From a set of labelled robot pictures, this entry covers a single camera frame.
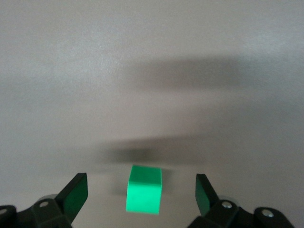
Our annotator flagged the brown table mat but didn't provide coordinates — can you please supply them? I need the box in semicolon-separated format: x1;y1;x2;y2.
0;0;304;228

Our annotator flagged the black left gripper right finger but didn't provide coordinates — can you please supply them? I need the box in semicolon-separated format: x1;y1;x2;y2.
187;173;295;228

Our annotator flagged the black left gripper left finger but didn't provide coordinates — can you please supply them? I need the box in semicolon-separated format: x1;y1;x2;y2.
0;172;89;228

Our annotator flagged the small green cube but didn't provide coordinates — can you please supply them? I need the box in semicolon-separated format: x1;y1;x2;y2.
125;165;162;216

